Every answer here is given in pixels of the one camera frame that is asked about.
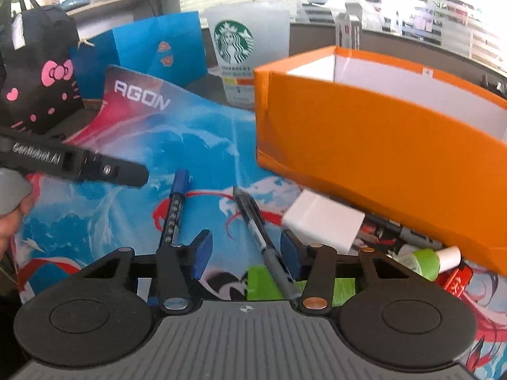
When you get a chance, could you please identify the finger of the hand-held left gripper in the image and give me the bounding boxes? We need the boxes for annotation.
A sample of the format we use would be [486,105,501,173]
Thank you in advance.
[81,151,150,188]

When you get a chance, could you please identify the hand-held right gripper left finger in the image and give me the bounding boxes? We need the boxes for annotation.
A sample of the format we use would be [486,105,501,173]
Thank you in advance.
[81,230,215,313]

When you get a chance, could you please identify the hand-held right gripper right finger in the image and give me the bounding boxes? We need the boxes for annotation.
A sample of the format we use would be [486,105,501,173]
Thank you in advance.
[280,230,430,314]

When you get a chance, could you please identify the black gel pen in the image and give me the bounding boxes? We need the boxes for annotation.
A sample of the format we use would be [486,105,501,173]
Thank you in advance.
[232,186,298,301]

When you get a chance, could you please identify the blue marker pen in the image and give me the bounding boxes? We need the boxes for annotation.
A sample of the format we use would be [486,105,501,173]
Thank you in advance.
[148,169,191,305]

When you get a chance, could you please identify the orange cardboard box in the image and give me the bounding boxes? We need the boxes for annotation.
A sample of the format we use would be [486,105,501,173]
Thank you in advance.
[253,45,507,278]

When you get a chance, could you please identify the person's left hand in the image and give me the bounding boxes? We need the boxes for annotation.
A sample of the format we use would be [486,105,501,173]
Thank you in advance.
[0,195,36,264]

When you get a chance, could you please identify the printed desk mat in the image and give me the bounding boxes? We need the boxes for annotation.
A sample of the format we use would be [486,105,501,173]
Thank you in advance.
[12,65,507,369]

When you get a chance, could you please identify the green sticky note pad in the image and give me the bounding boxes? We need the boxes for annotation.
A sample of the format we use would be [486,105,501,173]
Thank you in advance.
[247,266,358,308]

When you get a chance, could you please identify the white power adapter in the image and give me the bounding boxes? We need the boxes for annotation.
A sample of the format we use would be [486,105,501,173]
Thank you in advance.
[282,189,366,255]

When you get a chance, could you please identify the black bag with pink bow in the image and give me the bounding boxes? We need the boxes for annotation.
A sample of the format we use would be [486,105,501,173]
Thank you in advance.
[0,0,85,135]

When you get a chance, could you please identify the black marker pen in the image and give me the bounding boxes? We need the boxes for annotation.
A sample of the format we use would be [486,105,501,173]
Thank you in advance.
[362,213,446,252]

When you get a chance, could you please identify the blue paper bag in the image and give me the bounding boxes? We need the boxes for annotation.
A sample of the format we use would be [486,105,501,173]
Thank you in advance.
[70,11,209,100]

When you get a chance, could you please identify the green plant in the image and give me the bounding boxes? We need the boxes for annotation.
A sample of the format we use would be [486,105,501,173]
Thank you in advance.
[0,0,21,20]

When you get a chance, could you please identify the white cylinder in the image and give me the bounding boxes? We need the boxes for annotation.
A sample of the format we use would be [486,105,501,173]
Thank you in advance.
[437,245,462,272]

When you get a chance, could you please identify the red packet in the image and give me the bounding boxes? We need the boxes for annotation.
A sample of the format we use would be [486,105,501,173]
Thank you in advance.
[435,267,474,298]

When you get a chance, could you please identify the translucent plastic cup green logo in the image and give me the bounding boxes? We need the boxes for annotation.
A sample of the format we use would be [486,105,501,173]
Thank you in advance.
[199,0,292,110]

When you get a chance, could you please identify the white carton box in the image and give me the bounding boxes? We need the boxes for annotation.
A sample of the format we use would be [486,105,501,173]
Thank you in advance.
[335,11,363,50]

